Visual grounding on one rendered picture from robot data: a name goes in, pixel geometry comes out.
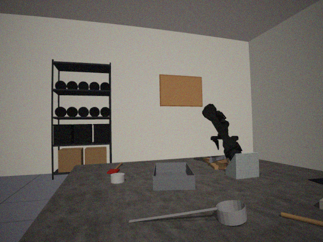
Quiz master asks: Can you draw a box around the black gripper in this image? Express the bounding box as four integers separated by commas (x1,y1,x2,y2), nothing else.
211,136,238,150

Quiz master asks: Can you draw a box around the grey long-handled saucepan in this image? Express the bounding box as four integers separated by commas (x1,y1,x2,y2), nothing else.
129,200,247,226

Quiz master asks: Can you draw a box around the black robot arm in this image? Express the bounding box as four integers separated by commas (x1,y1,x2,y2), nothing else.
202,103,242,161

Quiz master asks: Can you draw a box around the grey roasting tin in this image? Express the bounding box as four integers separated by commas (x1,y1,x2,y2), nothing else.
152,162,196,191

